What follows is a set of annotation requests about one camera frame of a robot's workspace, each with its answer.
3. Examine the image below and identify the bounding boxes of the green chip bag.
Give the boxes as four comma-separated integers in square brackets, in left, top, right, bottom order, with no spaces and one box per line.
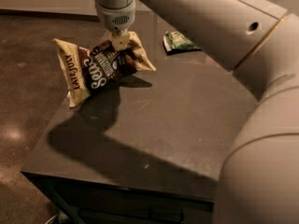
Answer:
[163,31,200,53]

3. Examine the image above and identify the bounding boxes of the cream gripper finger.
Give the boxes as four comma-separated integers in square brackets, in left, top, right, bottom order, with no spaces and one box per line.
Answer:
[111,35,130,51]

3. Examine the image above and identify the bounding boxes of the brown Late July chip bag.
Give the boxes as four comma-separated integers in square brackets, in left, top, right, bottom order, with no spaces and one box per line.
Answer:
[53,31,156,108]

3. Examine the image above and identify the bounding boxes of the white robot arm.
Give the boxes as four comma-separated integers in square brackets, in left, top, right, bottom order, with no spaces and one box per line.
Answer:
[95,0,299,224]

